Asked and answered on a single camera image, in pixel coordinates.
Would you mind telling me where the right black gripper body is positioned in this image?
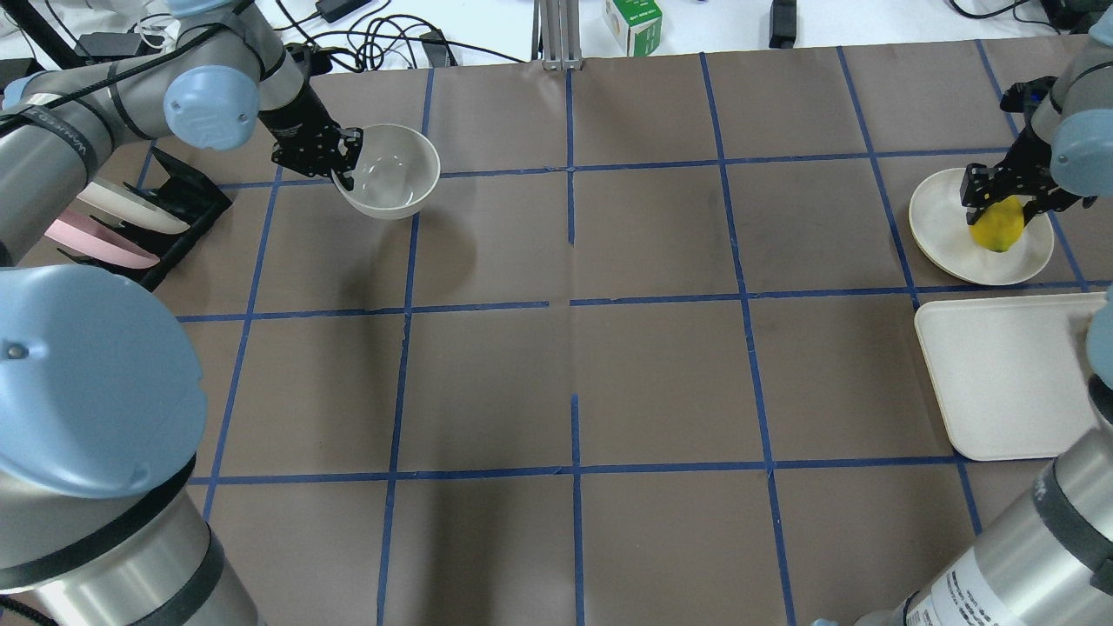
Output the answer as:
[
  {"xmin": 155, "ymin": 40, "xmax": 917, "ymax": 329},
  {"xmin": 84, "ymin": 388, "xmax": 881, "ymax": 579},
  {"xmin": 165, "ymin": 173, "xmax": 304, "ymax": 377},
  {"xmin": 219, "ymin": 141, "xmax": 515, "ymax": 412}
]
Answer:
[{"xmin": 965, "ymin": 130, "xmax": 1099, "ymax": 211}]

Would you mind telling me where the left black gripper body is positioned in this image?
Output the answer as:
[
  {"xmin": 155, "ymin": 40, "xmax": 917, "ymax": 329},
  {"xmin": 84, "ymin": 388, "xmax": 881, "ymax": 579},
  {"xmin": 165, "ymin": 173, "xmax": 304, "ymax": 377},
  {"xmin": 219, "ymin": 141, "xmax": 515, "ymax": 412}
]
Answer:
[{"xmin": 262, "ymin": 84, "xmax": 364, "ymax": 179}]

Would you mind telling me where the yellow lemon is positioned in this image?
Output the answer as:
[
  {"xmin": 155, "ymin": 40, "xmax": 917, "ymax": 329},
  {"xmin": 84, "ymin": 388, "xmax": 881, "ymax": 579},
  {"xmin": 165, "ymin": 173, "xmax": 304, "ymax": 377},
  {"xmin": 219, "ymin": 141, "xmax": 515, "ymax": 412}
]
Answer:
[{"xmin": 969, "ymin": 196, "xmax": 1026, "ymax": 253}]

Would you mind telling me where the cream ceramic bowl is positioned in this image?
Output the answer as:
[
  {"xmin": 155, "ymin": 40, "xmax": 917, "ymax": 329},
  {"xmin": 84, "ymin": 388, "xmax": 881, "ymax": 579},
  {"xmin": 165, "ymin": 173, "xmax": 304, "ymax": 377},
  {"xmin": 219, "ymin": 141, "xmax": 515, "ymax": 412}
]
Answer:
[{"xmin": 334, "ymin": 123, "xmax": 442, "ymax": 221}]

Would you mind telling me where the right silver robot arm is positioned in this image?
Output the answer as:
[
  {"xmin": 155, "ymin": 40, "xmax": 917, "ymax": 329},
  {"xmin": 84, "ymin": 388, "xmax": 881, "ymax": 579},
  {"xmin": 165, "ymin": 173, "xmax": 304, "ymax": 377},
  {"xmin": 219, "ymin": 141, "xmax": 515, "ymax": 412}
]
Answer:
[{"xmin": 858, "ymin": 13, "xmax": 1112, "ymax": 625}]

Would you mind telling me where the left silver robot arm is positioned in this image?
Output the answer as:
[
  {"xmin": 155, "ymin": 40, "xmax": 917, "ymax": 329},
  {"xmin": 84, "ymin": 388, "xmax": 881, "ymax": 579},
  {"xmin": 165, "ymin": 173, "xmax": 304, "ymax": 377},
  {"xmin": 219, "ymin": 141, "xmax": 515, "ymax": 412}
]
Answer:
[{"xmin": 1, "ymin": 1, "xmax": 362, "ymax": 625}]

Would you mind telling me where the white round plate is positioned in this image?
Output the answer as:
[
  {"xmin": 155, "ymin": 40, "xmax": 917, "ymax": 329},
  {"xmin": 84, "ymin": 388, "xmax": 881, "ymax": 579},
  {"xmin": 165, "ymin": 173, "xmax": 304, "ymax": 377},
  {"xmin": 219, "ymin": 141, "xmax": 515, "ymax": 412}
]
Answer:
[{"xmin": 908, "ymin": 168, "xmax": 1055, "ymax": 286}]

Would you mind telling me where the black dish rack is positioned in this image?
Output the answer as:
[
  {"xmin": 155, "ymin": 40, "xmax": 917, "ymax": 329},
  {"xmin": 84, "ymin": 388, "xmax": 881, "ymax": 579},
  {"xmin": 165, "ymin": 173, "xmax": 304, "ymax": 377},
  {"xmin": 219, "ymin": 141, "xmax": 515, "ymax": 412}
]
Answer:
[{"xmin": 45, "ymin": 147, "xmax": 233, "ymax": 290}]

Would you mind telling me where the white rectangular tray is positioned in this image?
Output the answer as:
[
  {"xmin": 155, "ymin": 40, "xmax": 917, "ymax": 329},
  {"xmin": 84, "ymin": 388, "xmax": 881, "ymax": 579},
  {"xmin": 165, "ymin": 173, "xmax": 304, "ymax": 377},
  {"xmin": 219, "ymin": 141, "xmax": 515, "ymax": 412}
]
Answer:
[{"xmin": 914, "ymin": 293, "xmax": 1109, "ymax": 461}]

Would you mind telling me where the cream plate in rack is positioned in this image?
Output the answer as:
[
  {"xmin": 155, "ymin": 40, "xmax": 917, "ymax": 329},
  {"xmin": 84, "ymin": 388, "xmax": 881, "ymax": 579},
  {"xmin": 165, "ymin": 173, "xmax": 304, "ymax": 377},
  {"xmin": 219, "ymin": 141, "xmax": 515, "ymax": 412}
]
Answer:
[{"xmin": 77, "ymin": 177, "xmax": 190, "ymax": 235}]

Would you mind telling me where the pink plate in rack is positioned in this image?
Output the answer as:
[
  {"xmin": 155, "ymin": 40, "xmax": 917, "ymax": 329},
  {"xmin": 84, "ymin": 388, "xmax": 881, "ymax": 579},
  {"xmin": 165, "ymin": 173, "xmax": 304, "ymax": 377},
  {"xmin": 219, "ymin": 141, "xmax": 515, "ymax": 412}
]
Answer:
[{"xmin": 45, "ymin": 213, "xmax": 160, "ymax": 270}]

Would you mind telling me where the black power adapter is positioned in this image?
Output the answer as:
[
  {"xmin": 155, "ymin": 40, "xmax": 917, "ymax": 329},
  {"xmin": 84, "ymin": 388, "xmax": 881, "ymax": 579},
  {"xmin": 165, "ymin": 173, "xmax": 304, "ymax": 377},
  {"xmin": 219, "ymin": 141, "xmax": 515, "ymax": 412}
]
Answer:
[{"xmin": 768, "ymin": 0, "xmax": 798, "ymax": 49}]

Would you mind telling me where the green white small box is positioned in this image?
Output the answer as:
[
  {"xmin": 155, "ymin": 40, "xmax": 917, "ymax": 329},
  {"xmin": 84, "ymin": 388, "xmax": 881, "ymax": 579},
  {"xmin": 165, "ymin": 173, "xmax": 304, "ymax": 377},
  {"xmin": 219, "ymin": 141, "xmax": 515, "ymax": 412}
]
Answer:
[{"xmin": 603, "ymin": 1, "xmax": 663, "ymax": 57}]

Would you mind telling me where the aluminium frame post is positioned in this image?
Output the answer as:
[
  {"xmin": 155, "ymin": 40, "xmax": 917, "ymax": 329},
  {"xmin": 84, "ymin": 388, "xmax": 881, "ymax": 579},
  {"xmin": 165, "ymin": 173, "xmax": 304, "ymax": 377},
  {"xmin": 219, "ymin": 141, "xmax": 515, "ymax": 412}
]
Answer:
[{"xmin": 531, "ymin": 1, "xmax": 583, "ymax": 71}]

